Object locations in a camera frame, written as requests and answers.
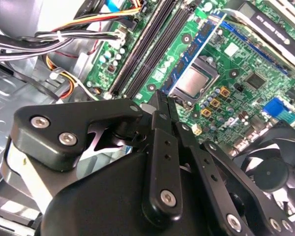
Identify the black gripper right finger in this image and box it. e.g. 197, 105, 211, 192
168, 98, 295, 236

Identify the blue RAM stick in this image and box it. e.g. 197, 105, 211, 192
161, 13, 228, 95

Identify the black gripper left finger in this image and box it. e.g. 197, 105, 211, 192
12, 90, 184, 223

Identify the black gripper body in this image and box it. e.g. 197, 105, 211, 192
40, 118, 228, 236

